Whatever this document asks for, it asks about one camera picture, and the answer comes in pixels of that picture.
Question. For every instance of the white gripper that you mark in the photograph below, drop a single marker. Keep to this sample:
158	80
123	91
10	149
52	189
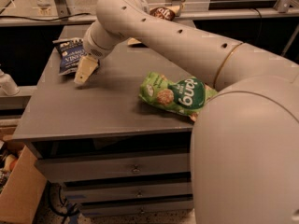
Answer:
92	48

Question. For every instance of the blue vinegar chip bag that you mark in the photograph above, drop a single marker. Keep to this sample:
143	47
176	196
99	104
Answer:
70	50

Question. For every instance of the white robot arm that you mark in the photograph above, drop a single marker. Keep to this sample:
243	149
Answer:
245	143

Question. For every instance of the brown yellow chip bag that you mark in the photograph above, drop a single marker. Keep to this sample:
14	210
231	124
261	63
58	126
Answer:
165	13

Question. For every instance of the green snack bag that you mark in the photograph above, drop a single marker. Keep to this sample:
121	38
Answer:
185	97

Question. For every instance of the white pipe fitting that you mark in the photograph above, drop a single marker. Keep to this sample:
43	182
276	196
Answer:
7	84

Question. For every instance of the grey drawer cabinet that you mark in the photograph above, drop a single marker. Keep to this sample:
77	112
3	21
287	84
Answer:
112	153

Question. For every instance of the cardboard box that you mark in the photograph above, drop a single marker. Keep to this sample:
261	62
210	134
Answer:
21	194

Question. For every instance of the grey metal rail frame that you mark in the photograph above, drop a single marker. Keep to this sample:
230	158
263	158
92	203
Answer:
49	12

